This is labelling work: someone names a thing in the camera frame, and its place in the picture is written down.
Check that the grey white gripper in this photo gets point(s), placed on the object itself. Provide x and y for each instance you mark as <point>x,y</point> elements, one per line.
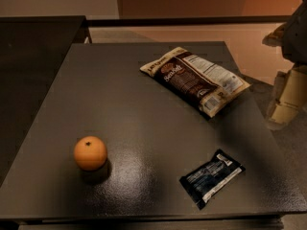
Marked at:
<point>297,38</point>

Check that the orange fruit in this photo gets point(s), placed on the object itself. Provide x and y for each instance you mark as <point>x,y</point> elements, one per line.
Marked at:
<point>90,153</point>

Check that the brown white snack bag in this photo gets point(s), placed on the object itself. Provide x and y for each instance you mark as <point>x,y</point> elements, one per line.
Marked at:
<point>205,85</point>

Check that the black blue snack packet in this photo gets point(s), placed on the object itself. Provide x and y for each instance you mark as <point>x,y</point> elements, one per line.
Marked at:
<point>206,180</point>

